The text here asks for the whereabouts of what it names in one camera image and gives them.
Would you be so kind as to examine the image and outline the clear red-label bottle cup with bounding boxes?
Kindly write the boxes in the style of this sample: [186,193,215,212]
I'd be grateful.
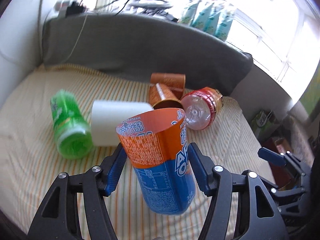
[181,87,223,131]

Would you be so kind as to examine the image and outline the white ring light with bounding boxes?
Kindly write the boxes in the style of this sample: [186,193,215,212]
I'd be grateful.
[130,0,172,10]

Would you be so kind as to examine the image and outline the orange blue cut bottle cup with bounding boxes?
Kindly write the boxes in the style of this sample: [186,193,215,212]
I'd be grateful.
[116,108,195,215]

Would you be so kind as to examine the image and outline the green plastic bottle cup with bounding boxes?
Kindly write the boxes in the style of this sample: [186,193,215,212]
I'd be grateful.
[50,89,93,160]

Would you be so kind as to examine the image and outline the white cable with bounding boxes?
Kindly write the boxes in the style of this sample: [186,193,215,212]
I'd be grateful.
[37,12,90,65]

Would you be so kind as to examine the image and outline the copper cup back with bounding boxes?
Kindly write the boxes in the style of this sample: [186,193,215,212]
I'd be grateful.
[150,73,185,99]

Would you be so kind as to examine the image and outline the black cables on sill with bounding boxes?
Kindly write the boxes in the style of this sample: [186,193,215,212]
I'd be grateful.
[94,0,181,22]

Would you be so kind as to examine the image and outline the copper cup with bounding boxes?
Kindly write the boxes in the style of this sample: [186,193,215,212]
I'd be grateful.
[149,83,183,109]
[150,73,185,99]

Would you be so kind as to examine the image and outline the white power strip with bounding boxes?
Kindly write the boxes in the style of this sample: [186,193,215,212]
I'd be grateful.
[54,0,72,18]

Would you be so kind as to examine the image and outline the white foam cup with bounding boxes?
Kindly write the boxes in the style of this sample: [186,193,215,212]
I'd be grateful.
[91,100,153,147]

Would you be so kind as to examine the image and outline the white sofa armrest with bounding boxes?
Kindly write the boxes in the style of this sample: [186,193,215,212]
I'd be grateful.
[1,0,43,105]

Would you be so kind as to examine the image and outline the green paper bag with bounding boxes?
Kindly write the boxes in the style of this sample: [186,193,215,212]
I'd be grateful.
[250,110,279,141]

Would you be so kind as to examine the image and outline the white window frame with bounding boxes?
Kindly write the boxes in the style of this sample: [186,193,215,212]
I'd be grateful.
[97,0,300,84]

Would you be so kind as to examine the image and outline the black power adapter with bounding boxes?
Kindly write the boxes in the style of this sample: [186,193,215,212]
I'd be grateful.
[65,1,86,17]

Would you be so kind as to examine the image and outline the copper cup front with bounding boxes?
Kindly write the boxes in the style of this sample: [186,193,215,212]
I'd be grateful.
[149,83,183,109]

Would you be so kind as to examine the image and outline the grey cushion backrest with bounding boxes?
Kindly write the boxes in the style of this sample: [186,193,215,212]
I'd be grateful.
[42,14,253,95]

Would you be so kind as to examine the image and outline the striped yellow mattress cover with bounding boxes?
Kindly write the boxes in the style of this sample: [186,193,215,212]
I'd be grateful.
[0,63,276,240]

